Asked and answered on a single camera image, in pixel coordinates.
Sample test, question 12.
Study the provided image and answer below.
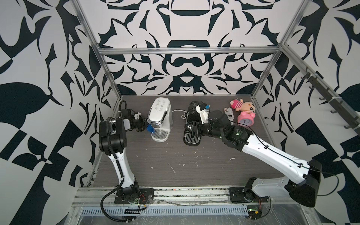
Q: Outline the small circuit board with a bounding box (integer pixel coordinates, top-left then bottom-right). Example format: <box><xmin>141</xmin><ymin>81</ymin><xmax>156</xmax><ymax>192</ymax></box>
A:
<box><xmin>246</xmin><ymin>205</ymin><xmax>262</xmax><ymax>220</ymax></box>

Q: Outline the black coffee machine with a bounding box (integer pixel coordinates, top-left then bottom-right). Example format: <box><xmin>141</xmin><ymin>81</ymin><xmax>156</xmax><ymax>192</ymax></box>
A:
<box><xmin>183</xmin><ymin>101</ymin><xmax>206</xmax><ymax>147</ymax></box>

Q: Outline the blue cloth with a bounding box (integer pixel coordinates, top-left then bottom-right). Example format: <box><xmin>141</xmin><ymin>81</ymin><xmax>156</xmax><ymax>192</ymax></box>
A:
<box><xmin>147</xmin><ymin>124</ymin><xmax>155</xmax><ymax>133</ymax></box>

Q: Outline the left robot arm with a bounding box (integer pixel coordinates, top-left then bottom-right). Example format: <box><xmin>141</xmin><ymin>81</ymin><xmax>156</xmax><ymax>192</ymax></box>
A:
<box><xmin>98</xmin><ymin>108</ymin><xmax>146</xmax><ymax>204</ymax></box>

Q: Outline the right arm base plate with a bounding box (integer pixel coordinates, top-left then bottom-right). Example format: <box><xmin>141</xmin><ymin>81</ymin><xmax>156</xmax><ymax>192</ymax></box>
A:
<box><xmin>228</xmin><ymin>187</ymin><xmax>269</xmax><ymax>203</ymax></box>

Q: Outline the pink alarm clock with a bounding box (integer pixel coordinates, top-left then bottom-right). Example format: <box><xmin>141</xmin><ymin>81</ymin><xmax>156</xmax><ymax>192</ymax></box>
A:
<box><xmin>237</xmin><ymin>111</ymin><xmax>256</xmax><ymax>127</ymax></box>

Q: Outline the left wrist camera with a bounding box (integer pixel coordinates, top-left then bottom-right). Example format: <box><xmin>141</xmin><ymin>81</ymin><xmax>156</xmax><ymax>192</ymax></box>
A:
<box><xmin>134</xmin><ymin>112</ymin><xmax>142</xmax><ymax>120</ymax></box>

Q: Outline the white power cable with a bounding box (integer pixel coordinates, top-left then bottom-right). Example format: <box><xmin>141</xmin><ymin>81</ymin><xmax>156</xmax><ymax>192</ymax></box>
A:
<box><xmin>171</xmin><ymin>109</ymin><xmax>188</xmax><ymax>119</ymax></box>

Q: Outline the small grey toy robot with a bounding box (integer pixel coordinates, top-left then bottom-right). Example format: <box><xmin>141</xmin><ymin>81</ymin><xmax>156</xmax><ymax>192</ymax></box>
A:
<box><xmin>224</xmin><ymin>107</ymin><xmax>234</xmax><ymax>125</ymax></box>

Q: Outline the black hook rack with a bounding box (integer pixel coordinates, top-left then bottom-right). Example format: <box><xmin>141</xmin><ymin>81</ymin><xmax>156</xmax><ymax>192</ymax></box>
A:
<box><xmin>301</xmin><ymin>67</ymin><xmax>360</xmax><ymax>135</ymax></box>

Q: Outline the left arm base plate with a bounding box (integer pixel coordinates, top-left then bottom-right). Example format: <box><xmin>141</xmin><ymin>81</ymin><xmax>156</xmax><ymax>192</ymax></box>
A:
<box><xmin>114</xmin><ymin>187</ymin><xmax>155</xmax><ymax>204</ymax></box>

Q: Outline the pink plush doll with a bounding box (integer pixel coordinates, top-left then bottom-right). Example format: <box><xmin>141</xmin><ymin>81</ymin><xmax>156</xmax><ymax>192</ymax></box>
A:
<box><xmin>230</xmin><ymin>99</ymin><xmax>256</xmax><ymax>113</ymax></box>

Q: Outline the aluminium cage frame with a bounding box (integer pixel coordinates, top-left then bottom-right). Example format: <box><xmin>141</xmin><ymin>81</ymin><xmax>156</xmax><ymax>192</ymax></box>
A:
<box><xmin>74</xmin><ymin>1</ymin><xmax>360</xmax><ymax>192</ymax></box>

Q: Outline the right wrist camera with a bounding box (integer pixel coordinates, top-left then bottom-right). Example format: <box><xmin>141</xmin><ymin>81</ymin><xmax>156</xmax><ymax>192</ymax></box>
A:
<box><xmin>196</xmin><ymin>104</ymin><xmax>210</xmax><ymax>124</ymax></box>

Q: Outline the white coffee machine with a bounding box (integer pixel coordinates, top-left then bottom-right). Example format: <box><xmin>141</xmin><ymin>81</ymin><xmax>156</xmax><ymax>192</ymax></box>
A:
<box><xmin>147</xmin><ymin>97</ymin><xmax>173</xmax><ymax>143</ymax></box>

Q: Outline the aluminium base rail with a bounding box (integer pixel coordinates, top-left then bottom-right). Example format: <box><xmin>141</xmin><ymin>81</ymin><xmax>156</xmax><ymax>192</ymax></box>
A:
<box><xmin>70</xmin><ymin>184</ymin><xmax>311</xmax><ymax>209</ymax></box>

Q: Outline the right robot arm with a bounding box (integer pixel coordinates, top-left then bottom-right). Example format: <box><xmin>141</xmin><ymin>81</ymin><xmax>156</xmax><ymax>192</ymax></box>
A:
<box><xmin>185</xmin><ymin>110</ymin><xmax>322</xmax><ymax>207</ymax></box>

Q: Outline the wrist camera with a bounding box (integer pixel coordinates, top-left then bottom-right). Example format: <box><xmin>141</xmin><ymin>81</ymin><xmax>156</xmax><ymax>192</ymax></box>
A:
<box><xmin>134</xmin><ymin>112</ymin><xmax>142</xmax><ymax>120</ymax></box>
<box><xmin>196</xmin><ymin>104</ymin><xmax>210</xmax><ymax>124</ymax></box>

